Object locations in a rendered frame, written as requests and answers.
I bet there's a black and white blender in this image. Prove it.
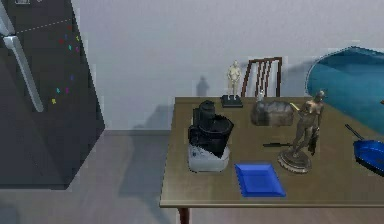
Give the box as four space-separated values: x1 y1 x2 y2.
187 99 235 174

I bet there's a cream figure statue black base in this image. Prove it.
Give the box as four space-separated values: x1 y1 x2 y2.
220 60 244 109

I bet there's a grey brown lumpy bag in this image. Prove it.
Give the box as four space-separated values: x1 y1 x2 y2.
250 100 296 127

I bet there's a brown wooden chair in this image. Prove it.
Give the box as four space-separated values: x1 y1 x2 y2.
240 56 283 98

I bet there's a black knife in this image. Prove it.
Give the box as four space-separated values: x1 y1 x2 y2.
262 142 294 148

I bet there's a brown wooden table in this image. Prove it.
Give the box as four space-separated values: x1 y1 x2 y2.
159 96 384 224

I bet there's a blue square plate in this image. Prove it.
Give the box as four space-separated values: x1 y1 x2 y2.
234 162 287 199

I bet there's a bronze figure statue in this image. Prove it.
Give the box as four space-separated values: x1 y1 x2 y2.
277 90 327 174

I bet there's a black fridge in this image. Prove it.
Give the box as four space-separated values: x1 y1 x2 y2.
0 0 106 191

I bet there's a large blue round bowl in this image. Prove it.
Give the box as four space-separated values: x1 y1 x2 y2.
305 46 384 136

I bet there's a blue frying pan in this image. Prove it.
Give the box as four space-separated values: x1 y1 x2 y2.
344 123 384 177

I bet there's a grey fridge handle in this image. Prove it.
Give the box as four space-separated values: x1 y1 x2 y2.
3 35 45 113
0 2 16 37

